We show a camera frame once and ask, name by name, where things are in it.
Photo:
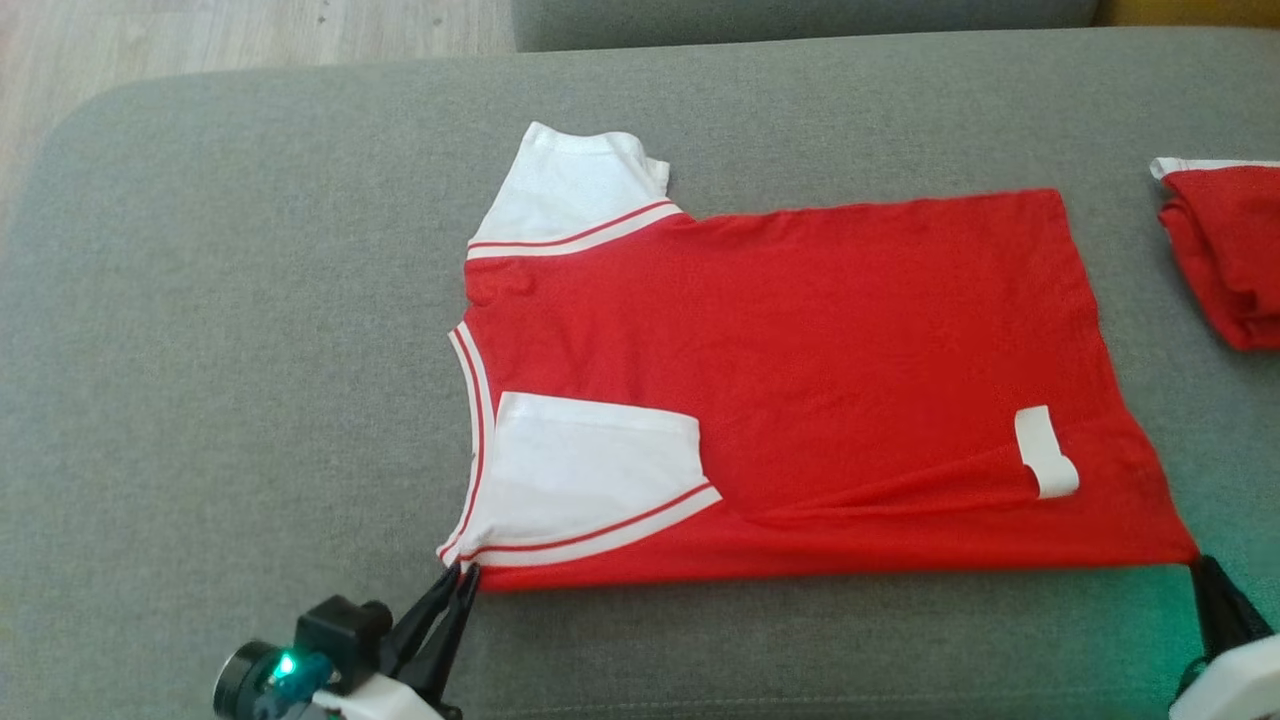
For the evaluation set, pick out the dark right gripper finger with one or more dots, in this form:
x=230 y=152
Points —
x=1212 y=620
x=1245 y=620

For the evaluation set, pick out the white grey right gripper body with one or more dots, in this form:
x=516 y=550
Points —
x=1240 y=690

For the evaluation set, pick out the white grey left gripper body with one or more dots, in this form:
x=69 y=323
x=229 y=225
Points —
x=385 y=700

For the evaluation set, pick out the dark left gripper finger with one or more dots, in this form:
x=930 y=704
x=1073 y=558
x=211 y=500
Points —
x=425 y=625
x=448 y=650

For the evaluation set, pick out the red shirt with white sleeves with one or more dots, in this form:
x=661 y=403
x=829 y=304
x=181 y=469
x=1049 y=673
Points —
x=820 y=360

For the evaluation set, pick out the folded plain red garment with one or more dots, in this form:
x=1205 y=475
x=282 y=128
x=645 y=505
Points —
x=1230 y=260

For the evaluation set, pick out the long yellow sofa back cushion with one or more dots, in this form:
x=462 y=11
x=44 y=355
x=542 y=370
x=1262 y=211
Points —
x=1190 y=10

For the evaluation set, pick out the grey fabric sofa cushion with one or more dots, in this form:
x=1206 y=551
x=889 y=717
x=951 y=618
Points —
x=800 y=20

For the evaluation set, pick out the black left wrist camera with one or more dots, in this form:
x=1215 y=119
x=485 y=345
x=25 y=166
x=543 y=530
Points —
x=340 y=630

